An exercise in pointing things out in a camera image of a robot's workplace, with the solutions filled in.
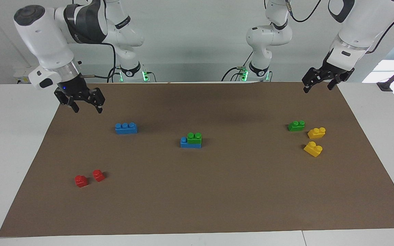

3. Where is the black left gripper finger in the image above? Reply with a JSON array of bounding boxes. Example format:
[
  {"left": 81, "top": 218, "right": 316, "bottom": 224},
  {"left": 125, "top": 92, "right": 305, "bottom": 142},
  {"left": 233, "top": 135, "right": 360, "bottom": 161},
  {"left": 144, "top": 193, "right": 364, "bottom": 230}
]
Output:
[
  {"left": 328, "top": 73, "right": 350, "bottom": 91},
  {"left": 302, "top": 67, "right": 326, "bottom": 93}
]

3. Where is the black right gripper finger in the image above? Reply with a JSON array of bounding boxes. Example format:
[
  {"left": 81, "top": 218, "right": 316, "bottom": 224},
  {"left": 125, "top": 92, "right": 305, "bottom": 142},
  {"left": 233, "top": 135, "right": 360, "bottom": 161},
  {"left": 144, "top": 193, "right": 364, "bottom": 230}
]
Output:
[
  {"left": 54, "top": 89, "right": 80, "bottom": 113},
  {"left": 88, "top": 87, "right": 106, "bottom": 114}
]

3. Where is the blue three-stud toy brick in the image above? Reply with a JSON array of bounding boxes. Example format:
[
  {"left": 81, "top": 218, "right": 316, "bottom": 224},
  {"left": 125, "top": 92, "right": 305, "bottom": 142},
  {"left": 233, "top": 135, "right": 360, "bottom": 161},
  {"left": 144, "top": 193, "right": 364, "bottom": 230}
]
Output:
[
  {"left": 115, "top": 122, "right": 138, "bottom": 135},
  {"left": 180, "top": 137, "right": 202, "bottom": 149}
]

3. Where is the green two-stud toy brick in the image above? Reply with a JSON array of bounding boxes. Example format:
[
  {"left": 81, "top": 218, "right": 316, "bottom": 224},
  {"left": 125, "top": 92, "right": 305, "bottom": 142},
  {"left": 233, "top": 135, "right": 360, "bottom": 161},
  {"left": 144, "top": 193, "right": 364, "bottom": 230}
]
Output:
[
  {"left": 187, "top": 132, "right": 202, "bottom": 145},
  {"left": 287, "top": 120, "right": 305, "bottom": 132}
]

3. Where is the white power strip box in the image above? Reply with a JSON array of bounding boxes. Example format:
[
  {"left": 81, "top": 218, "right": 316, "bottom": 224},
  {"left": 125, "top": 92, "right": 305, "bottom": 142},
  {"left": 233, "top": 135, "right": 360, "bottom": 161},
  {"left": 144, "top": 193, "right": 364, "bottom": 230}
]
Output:
[{"left": 13, "top": 67, "right": 40, "bottom": 83}]

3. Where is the yellow two-stud toy brick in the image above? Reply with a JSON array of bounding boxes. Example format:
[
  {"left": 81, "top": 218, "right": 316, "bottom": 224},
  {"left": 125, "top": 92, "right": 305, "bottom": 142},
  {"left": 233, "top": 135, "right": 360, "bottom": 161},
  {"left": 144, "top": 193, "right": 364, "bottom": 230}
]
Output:
[
  {"left": 303, "top": 141, "right": 323, "bottom": 158},
  {"left": 307, "top": 127, "right": 326, "bottom": 139}
]

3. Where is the brown table mat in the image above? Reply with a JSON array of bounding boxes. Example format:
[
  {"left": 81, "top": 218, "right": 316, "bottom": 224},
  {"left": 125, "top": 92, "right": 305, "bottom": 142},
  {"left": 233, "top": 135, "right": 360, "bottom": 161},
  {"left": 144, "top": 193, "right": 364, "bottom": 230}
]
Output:
[{"left": 0, "top": 82, "right": 394, "bottom": 238}]

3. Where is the black base cable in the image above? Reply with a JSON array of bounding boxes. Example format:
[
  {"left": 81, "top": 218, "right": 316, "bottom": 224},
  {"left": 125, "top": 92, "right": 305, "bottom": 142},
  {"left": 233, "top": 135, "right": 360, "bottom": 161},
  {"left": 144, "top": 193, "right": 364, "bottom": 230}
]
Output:
[
  {"left": 221, "top": 51, "right": 254, "bottom": 82},
  {"left": 107, "top": 66, "right": 120, "bottom": 83}
]

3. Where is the black right arm gripper cable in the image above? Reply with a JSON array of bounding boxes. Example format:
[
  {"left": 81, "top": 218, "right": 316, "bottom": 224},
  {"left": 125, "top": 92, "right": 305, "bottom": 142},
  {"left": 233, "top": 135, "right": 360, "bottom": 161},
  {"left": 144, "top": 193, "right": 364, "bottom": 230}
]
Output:
[{"left": 80, "top": 41, "right": 117, "bottom": 80}]

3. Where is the black arm gripper cable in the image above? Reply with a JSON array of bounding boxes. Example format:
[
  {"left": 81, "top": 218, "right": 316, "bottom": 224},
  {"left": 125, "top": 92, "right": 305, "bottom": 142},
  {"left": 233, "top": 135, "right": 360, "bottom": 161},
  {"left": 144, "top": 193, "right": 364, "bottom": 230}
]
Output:
[
  {"left": 80, "top": 41, "right": 117, "bottom": 80},
  {"left": 286, "top": 0, "right": 394, "bottom": 55}
]

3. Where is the black left arm gripper cable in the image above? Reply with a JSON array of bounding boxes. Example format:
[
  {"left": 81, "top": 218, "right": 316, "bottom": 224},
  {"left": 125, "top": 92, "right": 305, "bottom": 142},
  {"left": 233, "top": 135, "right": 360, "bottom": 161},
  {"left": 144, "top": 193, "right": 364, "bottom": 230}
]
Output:
[{"left": 286, "top": 0, "right": 394, "bottom": 55}]

